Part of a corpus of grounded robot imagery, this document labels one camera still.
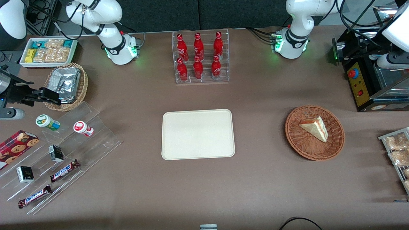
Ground clear bag of crackers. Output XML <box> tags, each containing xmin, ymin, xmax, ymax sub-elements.
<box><xmin>45</xmin><ymin>47</ymin><xmax>71</xmax><ymax>63</ymax></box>
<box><xmin>33</xmin><ymin>48</ymin><xmax>49</xmax><ymax>63</ymax></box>
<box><xmin>45</xmin><ymin>39</ymin><xmax>65</xmax><ymax>49</ymax></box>

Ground clear acrylic tiered display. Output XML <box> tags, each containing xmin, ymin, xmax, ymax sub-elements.
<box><xmin>0</xmin><ymin>102</ymin><xmax>122</xmax><ymax>215</ymax></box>

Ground brown round wicker basket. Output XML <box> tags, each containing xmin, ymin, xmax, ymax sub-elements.
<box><xmin>285</xmin><ymin>105</ymin><xmax>345</xmax><ymax>161</ymax></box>

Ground steel warmer pan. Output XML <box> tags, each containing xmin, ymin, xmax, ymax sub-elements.
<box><xmin>374</xmin><ymin>65</ymin><xmax>409</xmax><ymax>90</ymax></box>
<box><xmin>361</xmin><ymin>30</ymin><xmax>384</xmax><ymax>41</ymax></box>

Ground green lid yogurt cup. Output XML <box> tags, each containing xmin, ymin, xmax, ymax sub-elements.
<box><xmin>36</xmin><ymin>114</ymin><xmax>60</xmax><ymax>131</ymax></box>

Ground brown snickers bar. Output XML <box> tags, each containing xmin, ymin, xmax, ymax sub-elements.
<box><xmin>50</xmin><ymin>159</ymin><xmax>80</xmax><ymax>183</ymax></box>
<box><xmin>18</xmin><ymin>185</ymin><xmax>52</xmax><ymax>209</ymax></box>

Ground black cable loop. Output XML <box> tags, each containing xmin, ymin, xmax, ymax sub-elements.
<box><xmin>279</xmin><ymin>217</ymin><xmax>323</xmax><ymax>230</ymax></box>

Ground small black carton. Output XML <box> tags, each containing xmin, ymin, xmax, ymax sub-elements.
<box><xmin>49</xmin><ymin>145</ymin><xmax>64</xmax><ymax>162</ymax></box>
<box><xmin>16</xmin><ymin>166</ymin><xmax>34</xmax><ymax>183</ymax></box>

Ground clear acrylic bottle rack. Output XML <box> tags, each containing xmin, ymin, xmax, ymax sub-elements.
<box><xmin>172</xmin><ymin>29</ymin><xmax>230</xmax><ymax>84</ymax></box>

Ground tray of packaged pastries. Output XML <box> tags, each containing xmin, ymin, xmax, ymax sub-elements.
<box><xmin>378</xmin><ymin>127</ymin><xmax>409</xmax><ymax>195</ymax></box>

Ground triangular sandwich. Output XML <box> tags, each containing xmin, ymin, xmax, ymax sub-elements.
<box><xmin>299</xmin><ymin>116</ymin><xmax>329</xmax><ymax>143</ymax></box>

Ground tan wicker basket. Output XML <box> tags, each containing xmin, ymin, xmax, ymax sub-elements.
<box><xmin>44</xmin><ymin>63</ymin><xmax>89</xmax><ymax>111</ymax></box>

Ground black arm base cables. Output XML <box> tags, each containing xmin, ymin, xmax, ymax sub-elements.
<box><xmin>245</xmin><ymin>27</ymin><xmax>279</xmax><ymax>44</ymax></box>

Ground yellow snack bar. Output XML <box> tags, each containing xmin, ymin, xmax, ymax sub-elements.
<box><xmin>25</xmin><ymin>49</ymin><xmax>38</xmax><ymax>64</ymax></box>

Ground silver foil packet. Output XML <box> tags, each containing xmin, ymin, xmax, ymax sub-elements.
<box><xmin>47</xmin><ymin>66</ymin><xmax>81</xmax><ymax>104</ymax></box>

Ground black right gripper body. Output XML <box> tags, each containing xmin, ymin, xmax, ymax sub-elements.
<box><xmin>4</xmin><ymin>78</ymin><xmax>42</xmax><ymax>106</ymax></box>

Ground white rectangular snack bin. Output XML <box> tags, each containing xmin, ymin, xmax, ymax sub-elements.
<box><xmin>19</xmin><ymin>38</ymin><xmax>78</xmax><ymax>68</ymax></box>

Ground red plaid cookie box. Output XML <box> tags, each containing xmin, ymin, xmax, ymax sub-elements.
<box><xmin>0</xmin><ymin>130</ymin><xmax>40</xmax><ymax>171</ymax></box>

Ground red lid yogurt cup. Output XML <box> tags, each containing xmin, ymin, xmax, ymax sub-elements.
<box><xmin>73</xmin><ymin>121</ymin><xmax>94</xmax><ymax>137</ymax></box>

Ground red cola bottle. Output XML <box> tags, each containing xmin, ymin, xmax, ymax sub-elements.
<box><xmin>177</xmin><ymin>34</ymin><xmax>188</xmax><ymax>62</ymax></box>
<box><xmin>211</xmin><ymin>55</ymin><xmax>222</xmax><ymax>80</ymax></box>
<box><xmin>193</xmin><ymin>33</ymin><xmax>205</xmax><ymax>61</ymax></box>
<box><xmin>177</xmin><ymin>57</ymin><xmax>189</xmax><ymax>82</ymax></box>
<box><xmin>193</xmin><ymin>56</ymin><xmax>204</xmax><ymax>80</ymax></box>
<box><xmin>213</xmin><ymin>31</ymin><xmax>224</xmax><ymax>60</ymax></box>

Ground cream plastic serving tray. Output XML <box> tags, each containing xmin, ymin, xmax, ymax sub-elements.
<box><xmin>161</xmin><ymin>109</ymin><xmax>236</xmax><ymax>160</ymax></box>

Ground black glass food warmer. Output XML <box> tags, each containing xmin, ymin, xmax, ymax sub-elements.
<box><xmin>332</xmin><ymin>5</ymin><xmax>409</xmax><ymax>112</ymax></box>

